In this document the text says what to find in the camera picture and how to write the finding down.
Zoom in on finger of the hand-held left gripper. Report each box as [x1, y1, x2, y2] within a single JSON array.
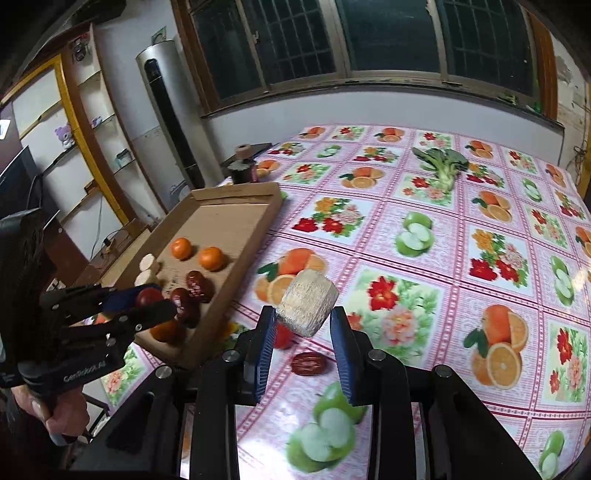
[[39, 285, 148, 325], [60, 299, 179, 345]]

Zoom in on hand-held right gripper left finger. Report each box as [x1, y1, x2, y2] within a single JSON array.
[[74, 305, 280, 480]]

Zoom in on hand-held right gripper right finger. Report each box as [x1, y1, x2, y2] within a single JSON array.
[[329, 306, 542, 480]]

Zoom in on brown cardboard box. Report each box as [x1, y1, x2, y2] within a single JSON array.
[[99, 181, 283, 370]]

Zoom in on person's left hand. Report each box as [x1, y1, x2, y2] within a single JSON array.
[[11, 387, 91, 445]]

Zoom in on black television screen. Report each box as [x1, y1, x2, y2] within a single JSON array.
[[0, 147, 61, 222]]

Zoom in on fruit printed tablecloth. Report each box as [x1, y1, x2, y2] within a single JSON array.
[[99, 124, 591, 480]]

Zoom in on dark jar with tape roll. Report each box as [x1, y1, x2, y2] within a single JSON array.
[[229, 159, 258, 184]]

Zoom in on green broccoli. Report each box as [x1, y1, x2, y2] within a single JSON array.
[[412, 147, 469, 193]]

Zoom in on silver tower air conditioner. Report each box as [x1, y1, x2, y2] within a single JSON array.
[[135, 39, 206, 190]]

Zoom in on wooden framed window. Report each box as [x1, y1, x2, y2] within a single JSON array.
[[171, 0, 559, 121]]

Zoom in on yellow framed wall shelf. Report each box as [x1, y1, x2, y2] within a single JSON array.
[[0, 23, 153, 232]]

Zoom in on hanging wall cables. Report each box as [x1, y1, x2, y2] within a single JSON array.
[[570, 143, 591, 176]]

